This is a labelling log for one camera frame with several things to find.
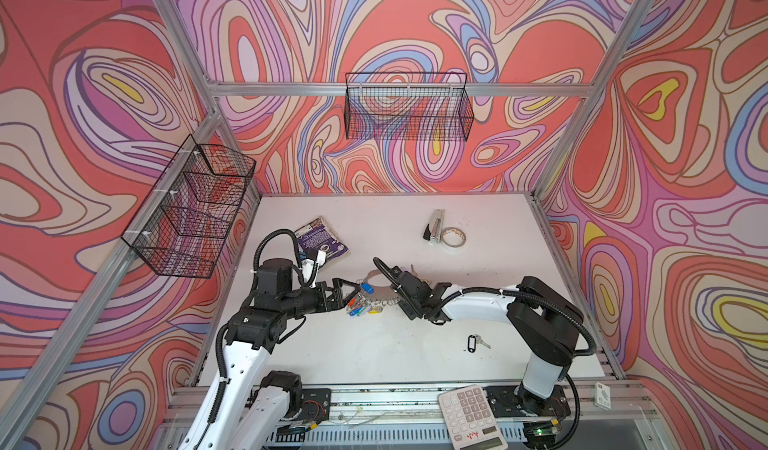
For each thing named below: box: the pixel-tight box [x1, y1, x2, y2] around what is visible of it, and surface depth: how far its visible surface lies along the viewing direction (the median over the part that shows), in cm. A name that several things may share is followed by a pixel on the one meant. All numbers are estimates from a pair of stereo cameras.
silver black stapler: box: [423, 208, 445, 244], surface depth 107 cm
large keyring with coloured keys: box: [346, 269, 401, 317], surface depth 92 cm
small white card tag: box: [594, 381, 611, 411], surface depth 75 cm
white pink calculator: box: [438, 385, 508, 450], surface depth 71 cm
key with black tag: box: [467, 334, 491, 354], surface depth 85 cm
